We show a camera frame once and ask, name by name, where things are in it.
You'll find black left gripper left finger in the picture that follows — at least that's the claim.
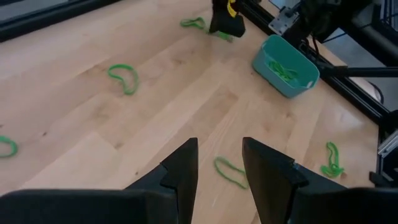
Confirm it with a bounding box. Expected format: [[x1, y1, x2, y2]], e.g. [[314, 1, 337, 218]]
[[124, 138, 199, 224]]

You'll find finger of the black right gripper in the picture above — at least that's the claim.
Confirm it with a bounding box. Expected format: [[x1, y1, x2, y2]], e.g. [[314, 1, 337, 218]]
[[208, 0, 246, 38]]

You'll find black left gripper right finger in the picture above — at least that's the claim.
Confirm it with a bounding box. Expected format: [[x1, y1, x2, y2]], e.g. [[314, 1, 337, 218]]
[[242, 136, 312, 224]]

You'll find green plastic basket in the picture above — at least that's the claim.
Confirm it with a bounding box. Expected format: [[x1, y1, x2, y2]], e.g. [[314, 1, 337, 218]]
[[251, 34, 320, 99]]

